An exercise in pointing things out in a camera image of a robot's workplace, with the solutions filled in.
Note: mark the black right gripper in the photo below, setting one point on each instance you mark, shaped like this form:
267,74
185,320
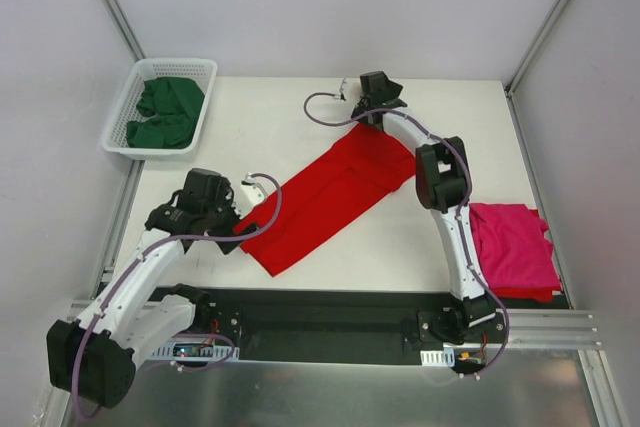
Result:
368,111

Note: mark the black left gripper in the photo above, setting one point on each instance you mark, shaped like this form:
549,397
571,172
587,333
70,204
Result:
232,233

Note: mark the red t shirt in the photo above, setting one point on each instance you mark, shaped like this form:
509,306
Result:
357,172
522,265

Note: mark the white plastic basket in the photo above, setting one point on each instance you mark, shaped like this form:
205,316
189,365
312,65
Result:
202,71

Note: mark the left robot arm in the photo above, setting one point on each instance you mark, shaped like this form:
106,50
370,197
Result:
96,356

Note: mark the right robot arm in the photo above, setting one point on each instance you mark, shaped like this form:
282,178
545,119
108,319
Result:
443,187

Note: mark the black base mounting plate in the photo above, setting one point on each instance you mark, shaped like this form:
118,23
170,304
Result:
340,327

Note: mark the green t shirt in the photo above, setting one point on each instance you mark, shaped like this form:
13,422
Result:
170,107

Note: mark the folded pink t shirt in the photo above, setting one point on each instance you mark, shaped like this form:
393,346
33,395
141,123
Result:
483,219

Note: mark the folded red t shirt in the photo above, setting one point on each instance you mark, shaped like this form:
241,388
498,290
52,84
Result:
522,265

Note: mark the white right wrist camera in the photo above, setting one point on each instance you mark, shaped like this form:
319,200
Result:
342,90

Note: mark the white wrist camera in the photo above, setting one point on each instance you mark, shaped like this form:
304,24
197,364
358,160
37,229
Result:
253,191
342,90

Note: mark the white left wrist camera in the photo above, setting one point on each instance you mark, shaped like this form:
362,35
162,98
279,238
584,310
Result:
253,191

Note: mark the left white cable duct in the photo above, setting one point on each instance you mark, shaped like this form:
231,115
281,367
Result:
195,351

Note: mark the white cable duct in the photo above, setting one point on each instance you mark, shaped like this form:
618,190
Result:
438,358
195,351

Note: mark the right white cable duct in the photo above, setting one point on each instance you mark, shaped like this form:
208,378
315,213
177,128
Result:
438,358

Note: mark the right aluminium frame post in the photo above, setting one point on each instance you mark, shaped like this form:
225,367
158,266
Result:
550,22

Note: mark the aluminium front rail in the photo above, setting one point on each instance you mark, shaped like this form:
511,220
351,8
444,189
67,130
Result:
523,324

